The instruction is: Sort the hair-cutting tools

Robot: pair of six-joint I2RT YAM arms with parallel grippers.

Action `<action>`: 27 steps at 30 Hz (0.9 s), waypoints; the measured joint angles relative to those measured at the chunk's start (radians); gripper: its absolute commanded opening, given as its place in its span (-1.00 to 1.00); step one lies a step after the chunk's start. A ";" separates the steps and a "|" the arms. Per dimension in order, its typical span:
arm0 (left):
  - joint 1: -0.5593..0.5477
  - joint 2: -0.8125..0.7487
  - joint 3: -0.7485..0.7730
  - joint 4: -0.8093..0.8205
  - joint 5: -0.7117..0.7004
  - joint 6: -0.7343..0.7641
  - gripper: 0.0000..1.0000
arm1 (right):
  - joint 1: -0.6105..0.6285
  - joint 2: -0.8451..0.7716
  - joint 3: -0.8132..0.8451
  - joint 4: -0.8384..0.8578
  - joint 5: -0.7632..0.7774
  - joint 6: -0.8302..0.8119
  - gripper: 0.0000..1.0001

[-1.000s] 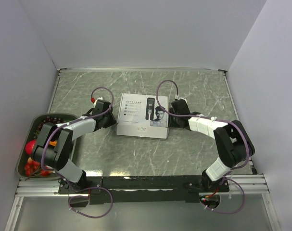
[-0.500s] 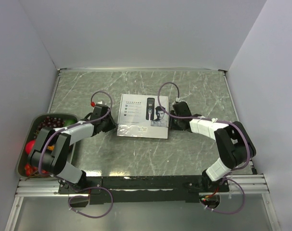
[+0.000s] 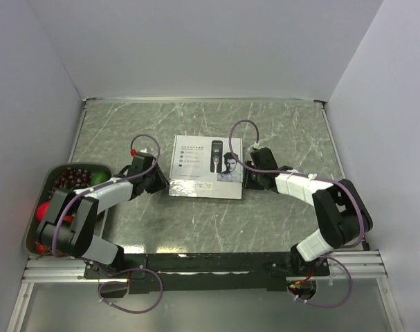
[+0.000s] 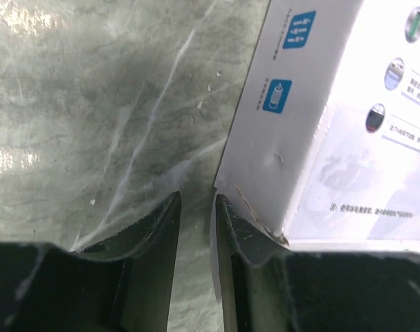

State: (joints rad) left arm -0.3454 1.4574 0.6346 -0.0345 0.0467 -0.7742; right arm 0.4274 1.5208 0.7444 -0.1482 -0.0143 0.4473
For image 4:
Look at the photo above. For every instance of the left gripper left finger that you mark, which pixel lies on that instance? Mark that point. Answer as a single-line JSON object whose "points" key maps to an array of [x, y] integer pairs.
{"points": [[147, 250]]}

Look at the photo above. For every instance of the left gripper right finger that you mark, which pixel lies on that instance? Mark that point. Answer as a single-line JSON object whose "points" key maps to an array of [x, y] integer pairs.
{"points": [[251, 274]]}

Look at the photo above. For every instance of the white cardboard clipper box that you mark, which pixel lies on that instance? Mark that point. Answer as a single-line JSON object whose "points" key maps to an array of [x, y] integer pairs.
{"points": [[324, 150]]}

